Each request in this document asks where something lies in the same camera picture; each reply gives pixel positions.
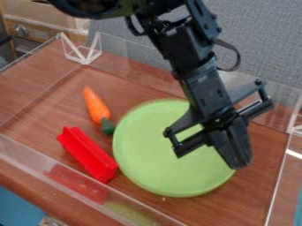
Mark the green plastic plate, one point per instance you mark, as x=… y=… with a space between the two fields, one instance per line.
x=146 y=157

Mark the cardboard box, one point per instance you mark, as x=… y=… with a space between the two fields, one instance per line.
x=41 y=11

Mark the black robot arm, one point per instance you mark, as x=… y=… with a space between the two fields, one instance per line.
x=184 y=30

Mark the orange toy carrot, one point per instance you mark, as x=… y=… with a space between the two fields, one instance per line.
x=98 y=111

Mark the wooden shelf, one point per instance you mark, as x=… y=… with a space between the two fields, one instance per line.
x=27 y=30

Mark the red plastic block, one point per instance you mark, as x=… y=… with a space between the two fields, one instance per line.
x=97 y=161

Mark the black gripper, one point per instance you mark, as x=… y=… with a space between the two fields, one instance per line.
x=218 y=114

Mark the clear acrylic tray wall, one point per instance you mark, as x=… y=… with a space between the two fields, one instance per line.
x=42 y=101

